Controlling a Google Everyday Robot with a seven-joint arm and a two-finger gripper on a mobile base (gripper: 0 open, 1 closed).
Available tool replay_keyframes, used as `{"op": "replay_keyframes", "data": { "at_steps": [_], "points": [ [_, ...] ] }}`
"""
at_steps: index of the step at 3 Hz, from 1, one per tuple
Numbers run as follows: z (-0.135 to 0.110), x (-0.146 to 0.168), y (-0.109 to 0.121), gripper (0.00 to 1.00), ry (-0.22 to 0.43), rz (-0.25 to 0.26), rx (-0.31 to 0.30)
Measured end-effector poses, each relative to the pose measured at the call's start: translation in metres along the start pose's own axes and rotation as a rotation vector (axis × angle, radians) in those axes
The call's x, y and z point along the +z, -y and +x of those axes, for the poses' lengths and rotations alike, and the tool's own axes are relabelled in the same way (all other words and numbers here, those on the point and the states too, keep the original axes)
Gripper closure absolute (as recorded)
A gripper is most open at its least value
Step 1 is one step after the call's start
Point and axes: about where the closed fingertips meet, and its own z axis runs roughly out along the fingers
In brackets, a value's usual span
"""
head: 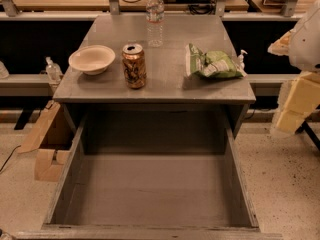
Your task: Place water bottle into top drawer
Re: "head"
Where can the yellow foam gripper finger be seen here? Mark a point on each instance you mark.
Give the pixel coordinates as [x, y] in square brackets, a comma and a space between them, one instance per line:
[281, 46]
[298, 99]

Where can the clear plastic water bottle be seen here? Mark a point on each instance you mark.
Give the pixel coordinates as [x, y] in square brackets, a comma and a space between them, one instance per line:
[155, 17]

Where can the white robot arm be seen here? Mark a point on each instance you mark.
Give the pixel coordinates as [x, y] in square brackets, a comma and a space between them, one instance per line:
[304, 46]

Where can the open grey top drawer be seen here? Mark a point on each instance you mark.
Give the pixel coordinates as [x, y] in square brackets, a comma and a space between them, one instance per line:
[152, 175]

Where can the small sanitizer bottle left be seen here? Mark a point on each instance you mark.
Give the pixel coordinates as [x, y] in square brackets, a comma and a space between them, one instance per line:
[53, 71]

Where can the green chip bag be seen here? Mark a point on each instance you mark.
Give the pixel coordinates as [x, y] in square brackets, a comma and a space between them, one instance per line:
[211, 64]

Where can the gold soda can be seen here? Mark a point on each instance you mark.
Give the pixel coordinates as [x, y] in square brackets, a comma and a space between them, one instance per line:
[133, 61]

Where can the white paper bowl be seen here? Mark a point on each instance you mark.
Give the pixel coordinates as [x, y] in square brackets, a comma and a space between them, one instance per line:
[92, 60]

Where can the cardboard box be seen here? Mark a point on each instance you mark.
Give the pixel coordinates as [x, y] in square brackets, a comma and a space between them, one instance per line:
[51, 139]

